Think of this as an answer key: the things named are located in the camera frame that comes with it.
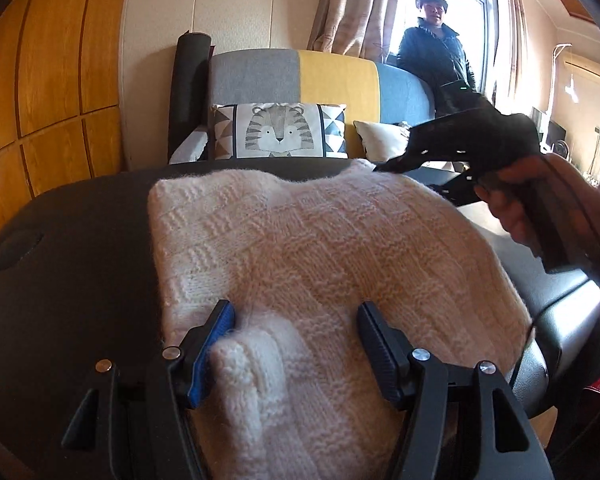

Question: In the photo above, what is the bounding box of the plain beige curtain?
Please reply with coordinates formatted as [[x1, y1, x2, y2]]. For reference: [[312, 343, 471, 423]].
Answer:
[[492, 0, 528, 106]]

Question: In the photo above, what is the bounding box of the black monitor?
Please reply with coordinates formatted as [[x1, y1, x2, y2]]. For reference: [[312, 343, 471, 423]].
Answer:
[[530, 106, 552, 135]]

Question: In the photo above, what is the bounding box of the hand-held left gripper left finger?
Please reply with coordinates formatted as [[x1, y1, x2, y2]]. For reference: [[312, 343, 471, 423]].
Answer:
[[60, 299, 237, 480]]

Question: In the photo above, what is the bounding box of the person's right hand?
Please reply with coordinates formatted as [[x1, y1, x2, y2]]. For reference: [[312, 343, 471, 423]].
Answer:
[[474, 152, 600, 248]]

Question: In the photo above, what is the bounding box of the patterned beige curtain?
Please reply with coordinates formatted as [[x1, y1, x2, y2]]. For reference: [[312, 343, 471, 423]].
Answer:
[[307, 0, 406, 58]]

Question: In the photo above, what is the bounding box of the cream knit sweater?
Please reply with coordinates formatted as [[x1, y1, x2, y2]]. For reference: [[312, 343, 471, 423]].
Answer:
[[147, 158, 533, 480]]

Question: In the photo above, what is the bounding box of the grey yellow blue sofa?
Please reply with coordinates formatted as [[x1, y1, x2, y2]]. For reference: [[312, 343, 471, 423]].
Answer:
[[169, 48, 436, 163]]

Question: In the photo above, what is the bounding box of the wall air conditioner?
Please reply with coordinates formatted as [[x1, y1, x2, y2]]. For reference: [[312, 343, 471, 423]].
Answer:
[[562, 59, 600, 81]]

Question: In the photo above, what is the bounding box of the white floor lamp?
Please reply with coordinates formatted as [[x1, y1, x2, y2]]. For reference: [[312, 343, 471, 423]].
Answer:
[[549, 42, 574, 126]]

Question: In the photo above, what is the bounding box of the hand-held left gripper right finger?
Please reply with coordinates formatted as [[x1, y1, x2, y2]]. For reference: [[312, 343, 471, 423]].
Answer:
[[356, 301, 556, 480]]

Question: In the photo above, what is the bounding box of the rolled black mat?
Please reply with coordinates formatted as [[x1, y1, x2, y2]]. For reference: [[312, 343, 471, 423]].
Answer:
[[169, 33, 214, 161]]

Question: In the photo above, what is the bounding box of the deer print cushion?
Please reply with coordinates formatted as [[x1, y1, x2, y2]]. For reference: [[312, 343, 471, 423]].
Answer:
[[354, 120, 413, 158]]

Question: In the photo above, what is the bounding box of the wooden wardrobe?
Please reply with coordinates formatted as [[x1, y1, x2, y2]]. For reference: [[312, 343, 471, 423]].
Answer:
[[0, 0, 128, 226]]

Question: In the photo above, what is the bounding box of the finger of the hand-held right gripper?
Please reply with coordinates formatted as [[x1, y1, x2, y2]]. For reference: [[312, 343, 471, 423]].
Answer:
[[373, 109, 476, 173], [432, 167, 498, 207]]

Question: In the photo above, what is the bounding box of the tiger print cushion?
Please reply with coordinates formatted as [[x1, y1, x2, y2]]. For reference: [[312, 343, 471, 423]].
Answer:
[[211, 102, 348, 159]]

